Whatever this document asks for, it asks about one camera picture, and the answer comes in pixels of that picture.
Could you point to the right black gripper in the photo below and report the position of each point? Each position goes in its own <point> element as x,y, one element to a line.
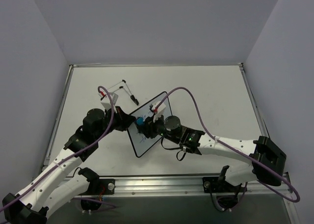
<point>149,126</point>

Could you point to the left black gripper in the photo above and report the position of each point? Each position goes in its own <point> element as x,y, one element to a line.
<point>120,119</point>

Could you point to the blue whiteboard eraser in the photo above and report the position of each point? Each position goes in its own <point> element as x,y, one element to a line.
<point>140,122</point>

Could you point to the small black-framed whiteboard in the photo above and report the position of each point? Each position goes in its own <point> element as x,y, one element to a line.
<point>140,143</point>

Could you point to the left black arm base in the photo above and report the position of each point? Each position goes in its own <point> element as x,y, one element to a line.
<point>93,199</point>

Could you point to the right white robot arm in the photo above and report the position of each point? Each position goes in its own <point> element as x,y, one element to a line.
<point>261,160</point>

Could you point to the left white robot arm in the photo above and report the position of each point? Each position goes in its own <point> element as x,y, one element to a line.
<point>38,201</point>

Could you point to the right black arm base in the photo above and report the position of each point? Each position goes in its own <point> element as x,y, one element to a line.
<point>224,196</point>

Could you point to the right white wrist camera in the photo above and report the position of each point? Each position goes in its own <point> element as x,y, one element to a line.
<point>157,108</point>

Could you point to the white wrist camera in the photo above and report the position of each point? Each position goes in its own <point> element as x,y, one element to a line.
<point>157,108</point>
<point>105,101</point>

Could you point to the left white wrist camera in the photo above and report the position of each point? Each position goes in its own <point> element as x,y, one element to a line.
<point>105,101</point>

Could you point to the aluminium front rail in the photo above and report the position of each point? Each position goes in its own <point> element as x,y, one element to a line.
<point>159,185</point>

